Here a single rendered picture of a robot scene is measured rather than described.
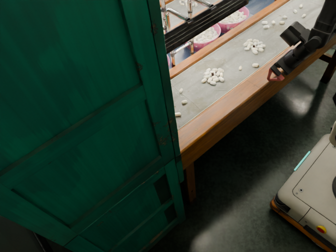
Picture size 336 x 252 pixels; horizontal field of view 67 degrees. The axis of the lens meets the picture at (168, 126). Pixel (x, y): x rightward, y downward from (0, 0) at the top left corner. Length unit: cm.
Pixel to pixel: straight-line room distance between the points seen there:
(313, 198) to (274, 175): 40
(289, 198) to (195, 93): 81
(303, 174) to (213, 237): 69
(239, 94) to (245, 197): 81
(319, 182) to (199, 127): 85
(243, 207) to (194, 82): 92
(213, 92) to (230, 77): 15
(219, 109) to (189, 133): 21
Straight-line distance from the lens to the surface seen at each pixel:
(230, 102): 134
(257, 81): 146
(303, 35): 102
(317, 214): 167
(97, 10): 55
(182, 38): 122
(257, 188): 195
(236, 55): 165
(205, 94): 140
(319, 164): 182
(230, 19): 198
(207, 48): 166
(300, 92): 257
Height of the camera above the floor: 176
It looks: 53 degrees down
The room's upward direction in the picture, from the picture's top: 11 degrees counter-clockwise
